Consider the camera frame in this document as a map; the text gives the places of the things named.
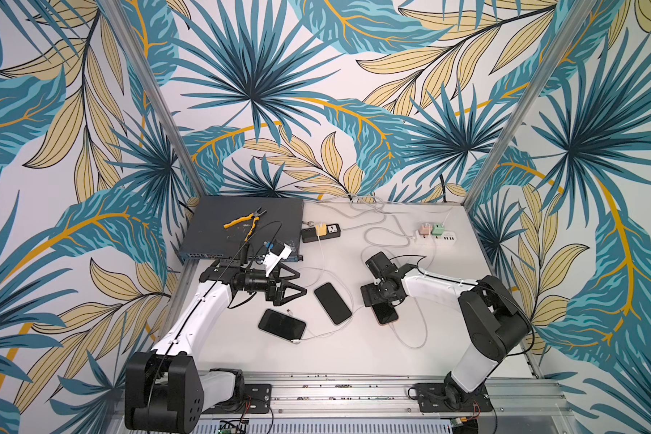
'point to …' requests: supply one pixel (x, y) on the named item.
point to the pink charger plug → (425, 231)
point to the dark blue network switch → (238, 228)
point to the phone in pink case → (384, 314)
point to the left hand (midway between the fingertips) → (298, 286)
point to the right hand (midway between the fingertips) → (364, 302)
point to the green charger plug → (438, 230)
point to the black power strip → (309, 235)
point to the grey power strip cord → (377, 223)
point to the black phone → (332, 303)
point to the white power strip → (448, 238)
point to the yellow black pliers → (255, 217)
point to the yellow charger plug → (321, 230)
